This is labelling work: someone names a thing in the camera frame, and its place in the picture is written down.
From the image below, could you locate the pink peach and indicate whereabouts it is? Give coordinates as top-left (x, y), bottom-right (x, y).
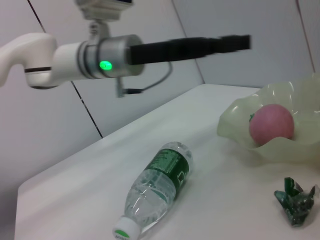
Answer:
top-left (248, 103), bottom-right (295, 146)

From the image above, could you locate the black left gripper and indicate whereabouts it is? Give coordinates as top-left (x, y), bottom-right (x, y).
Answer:
top-left (129, 34), bottom-right (252, 67)

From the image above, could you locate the green wavy glass fruit plate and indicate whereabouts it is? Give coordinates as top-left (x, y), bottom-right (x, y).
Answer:
top-left (216, 72), bottom-right (320, 167)

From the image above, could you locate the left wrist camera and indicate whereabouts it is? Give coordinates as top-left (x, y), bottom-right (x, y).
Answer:
top-left (74, 0), bottom-right (135, 38)

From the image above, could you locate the left gripper cable with connector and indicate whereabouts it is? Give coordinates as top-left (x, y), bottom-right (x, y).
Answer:
top-left (114, 61), bottom-right (173, 99)

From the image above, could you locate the green plastic wrapper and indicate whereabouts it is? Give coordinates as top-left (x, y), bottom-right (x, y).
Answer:
top-left (273, 176), bottom-right (317, 228)

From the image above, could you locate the green label water bottle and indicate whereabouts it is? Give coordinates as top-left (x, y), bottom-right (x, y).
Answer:
top-left (111, 141), bottom-right (194, 240)

